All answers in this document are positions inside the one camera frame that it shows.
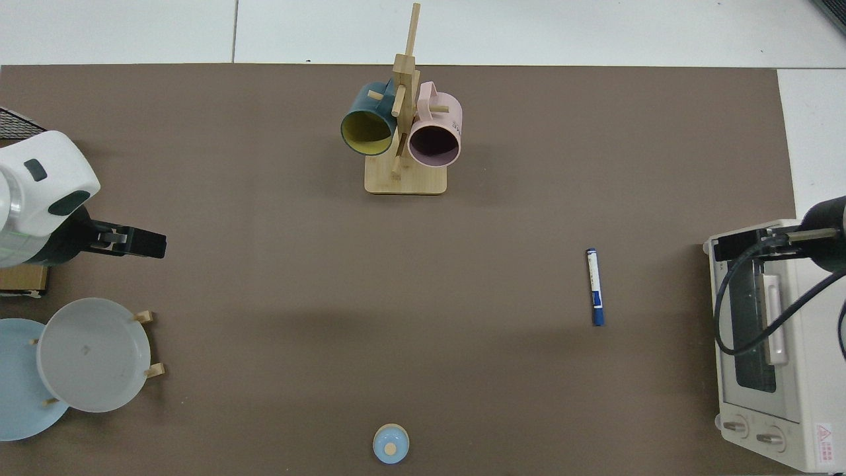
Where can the blue and white marker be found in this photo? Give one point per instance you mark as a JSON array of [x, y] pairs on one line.
[[595, 284]]

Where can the wooden plate rack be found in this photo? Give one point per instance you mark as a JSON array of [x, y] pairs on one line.
[[144, 317]]

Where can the brown table cloth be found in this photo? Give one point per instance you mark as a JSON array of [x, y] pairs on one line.
[[264, 264]]

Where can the grey plate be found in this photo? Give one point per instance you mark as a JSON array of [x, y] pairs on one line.
[[92, 357]]

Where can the pale toaster oven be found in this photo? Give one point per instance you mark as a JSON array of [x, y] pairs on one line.
[[803, 383]]

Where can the light blue plate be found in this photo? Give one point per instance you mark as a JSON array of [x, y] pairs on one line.
[[16, 383]]

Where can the dark teal cup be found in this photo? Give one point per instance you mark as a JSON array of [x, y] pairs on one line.
[[360, 106]]

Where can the dark grey corner object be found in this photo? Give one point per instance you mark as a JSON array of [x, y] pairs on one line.
[[836, 10]]

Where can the wooden cup stand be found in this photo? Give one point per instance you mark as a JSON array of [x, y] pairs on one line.
[[404, 180]]

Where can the small blue round thing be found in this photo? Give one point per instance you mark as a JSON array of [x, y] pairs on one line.
[[390, 444]]

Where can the pink cup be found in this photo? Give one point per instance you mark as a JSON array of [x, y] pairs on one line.
[[444, 116]]

